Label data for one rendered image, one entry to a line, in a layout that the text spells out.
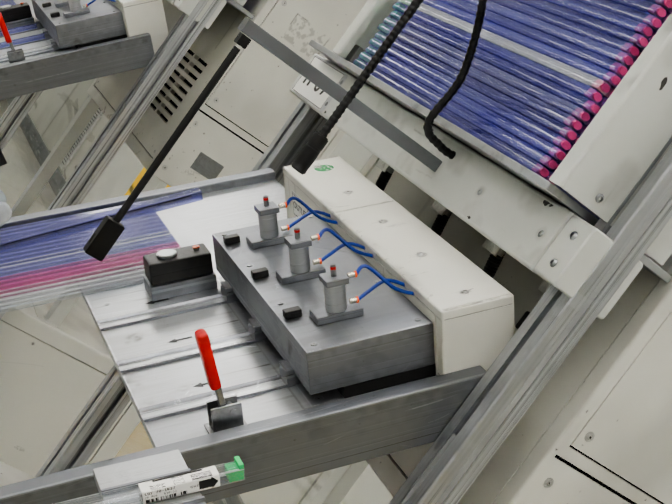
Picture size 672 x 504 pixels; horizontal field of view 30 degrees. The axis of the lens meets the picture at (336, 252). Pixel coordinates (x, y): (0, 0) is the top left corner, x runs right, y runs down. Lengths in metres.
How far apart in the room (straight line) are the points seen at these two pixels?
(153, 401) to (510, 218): 0.41
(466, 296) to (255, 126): 1.45
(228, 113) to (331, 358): 1.45
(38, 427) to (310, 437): 1.64
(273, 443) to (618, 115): 0.44
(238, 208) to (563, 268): 0.66
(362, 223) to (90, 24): 1.22
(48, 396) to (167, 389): 1.48
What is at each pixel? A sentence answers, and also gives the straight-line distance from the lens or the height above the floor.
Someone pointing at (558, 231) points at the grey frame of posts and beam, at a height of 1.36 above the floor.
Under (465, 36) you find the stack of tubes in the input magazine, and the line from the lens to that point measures 1.50.
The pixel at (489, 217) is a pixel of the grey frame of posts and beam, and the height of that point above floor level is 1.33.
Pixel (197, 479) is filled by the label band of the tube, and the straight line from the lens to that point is 0.97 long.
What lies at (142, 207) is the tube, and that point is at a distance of 1.40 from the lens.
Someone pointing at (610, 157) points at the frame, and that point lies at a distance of 1.21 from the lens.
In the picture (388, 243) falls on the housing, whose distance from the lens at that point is 1.38.
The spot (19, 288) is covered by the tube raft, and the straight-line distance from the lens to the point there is 1.56.
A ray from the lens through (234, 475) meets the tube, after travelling 0.98.
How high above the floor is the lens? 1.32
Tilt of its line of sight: 5 degrees down
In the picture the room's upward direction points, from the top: 36 degrees clockwise
